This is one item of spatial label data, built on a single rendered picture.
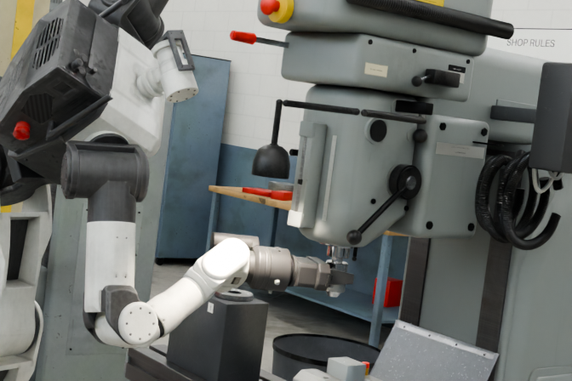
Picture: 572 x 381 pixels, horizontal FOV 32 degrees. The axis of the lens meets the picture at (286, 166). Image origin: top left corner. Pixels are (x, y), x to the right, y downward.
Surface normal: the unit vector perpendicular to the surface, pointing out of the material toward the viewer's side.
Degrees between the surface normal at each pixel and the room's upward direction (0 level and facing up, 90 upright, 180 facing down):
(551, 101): 90
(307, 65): 90
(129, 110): 58
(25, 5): 90
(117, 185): 73
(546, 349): 88
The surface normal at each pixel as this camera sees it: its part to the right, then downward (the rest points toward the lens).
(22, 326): 0.83, -0.02
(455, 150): 0.61, 0.12
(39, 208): -0.55, -0.03
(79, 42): 0.77, -0.40
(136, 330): 0.60, -0.14
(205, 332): -0.78, -0.07
